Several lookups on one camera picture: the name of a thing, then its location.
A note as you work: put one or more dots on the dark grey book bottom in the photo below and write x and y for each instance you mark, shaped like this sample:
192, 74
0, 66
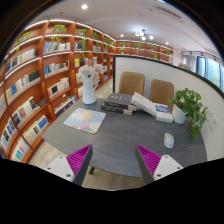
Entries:
117, 110

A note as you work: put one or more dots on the white computer mouse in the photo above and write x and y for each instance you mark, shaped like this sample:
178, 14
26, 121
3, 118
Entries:
168, 141

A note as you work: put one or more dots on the green plant in white pot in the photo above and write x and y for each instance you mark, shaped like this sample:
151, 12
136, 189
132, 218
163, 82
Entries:
189, 102

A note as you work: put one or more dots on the white vase with flowers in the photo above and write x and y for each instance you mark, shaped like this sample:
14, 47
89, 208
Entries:
89, 76

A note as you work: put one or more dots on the ceiling lamp cluster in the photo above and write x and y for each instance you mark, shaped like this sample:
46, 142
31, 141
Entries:
143, 35

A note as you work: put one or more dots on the colourful mouse pad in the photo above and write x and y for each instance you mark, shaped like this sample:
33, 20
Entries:
85, 120

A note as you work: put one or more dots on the white blue flat book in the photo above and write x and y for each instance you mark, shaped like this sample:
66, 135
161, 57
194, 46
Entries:
163, 113

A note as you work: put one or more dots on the tan chair right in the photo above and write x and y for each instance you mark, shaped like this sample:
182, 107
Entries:
161, 91

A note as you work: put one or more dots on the orange wooden bookshelf wall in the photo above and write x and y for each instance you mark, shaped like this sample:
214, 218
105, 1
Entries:
40, 74

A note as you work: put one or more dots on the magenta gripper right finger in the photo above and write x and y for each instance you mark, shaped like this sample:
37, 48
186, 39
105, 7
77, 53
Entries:
153, 166

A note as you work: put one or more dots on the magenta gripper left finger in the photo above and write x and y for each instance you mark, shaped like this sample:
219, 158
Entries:
72, 167

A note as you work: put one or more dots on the tan chair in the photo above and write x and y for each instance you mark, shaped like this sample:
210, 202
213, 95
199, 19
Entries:
161, 91
131, 82

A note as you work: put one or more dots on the white leaning book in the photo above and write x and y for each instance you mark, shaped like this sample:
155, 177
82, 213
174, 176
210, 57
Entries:
144, 104

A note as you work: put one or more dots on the tan chair left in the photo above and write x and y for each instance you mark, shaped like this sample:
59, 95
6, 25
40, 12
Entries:
131, 82

